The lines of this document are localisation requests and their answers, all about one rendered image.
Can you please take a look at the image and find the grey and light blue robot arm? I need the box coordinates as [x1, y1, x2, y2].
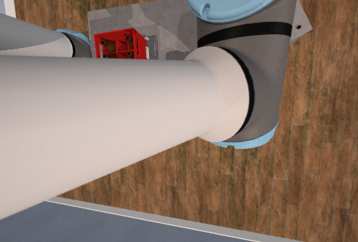
[0, 0, 297, 220]

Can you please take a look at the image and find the red crate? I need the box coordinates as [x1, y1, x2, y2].
[94, 28, 147, 59]

